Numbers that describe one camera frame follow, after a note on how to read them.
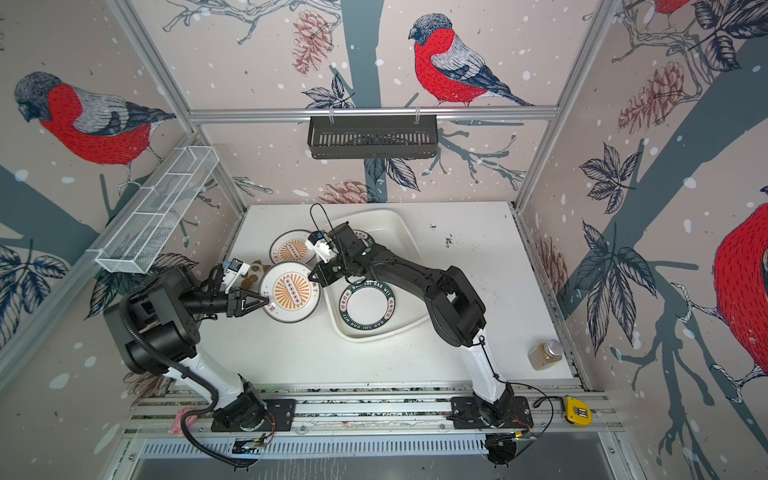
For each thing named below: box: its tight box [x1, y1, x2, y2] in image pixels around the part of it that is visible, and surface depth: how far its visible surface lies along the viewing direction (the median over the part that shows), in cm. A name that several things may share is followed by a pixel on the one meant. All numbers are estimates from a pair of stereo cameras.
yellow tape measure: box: [565, 396, 593, 427], surface depth 74 cm
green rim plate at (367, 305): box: [339, 280, 396, 330], surface depth 95 cm
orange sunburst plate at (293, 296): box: [259, 261, 321, 324], surface depth 85 cm
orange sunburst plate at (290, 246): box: [269, 229, 316, 264], surface depth 110 cm
